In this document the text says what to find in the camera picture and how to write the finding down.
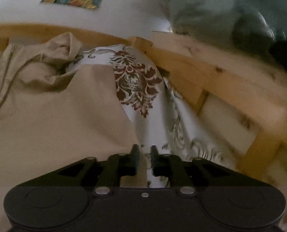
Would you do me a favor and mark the wooden bed frame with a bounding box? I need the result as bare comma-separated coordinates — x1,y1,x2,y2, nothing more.
0,24,287,179

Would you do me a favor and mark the beige garment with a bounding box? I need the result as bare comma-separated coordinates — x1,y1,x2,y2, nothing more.
0,33,138,231

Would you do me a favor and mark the floral white bedspread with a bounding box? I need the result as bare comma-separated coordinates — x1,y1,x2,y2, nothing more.
65,44,236,188

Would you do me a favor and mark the plastic bag of clothes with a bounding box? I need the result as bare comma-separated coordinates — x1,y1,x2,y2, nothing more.
157,0,287,72

